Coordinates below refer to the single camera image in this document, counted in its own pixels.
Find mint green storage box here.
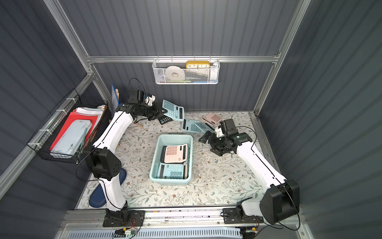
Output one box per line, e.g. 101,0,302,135
149,134,194,186

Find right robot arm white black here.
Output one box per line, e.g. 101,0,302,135
199,131,299,225

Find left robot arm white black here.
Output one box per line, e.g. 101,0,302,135
83,103,168,212

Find pink calculator back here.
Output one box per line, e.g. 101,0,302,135
202,113,222,127

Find blue framed whiteboard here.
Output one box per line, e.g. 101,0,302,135
111,85,119,114

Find floral table mat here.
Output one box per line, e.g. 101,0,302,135
115,120,264,208

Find wooden easel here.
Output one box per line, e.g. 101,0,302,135
109,87,146,127

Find white tape roll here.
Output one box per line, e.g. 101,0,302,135
165,66,185,81

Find white papers in basket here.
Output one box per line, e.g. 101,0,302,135
73,105,107,140

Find yellow clock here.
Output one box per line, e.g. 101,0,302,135
186,60,210,69

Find red folder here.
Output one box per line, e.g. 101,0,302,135
50,108,102,155

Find navy blue case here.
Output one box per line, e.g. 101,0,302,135
89,168,127,208

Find small circuit board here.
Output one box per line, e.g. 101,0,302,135
112,228,136,238

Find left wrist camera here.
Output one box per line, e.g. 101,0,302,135
127,90,156,107

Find white wire wall basket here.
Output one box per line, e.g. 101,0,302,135
152,58,220,85

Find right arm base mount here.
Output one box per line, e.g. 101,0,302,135
220,207,263,224

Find black wire side basket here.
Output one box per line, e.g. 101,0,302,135
27,90,110,164

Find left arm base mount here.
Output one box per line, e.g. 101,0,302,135
102,209,145,228

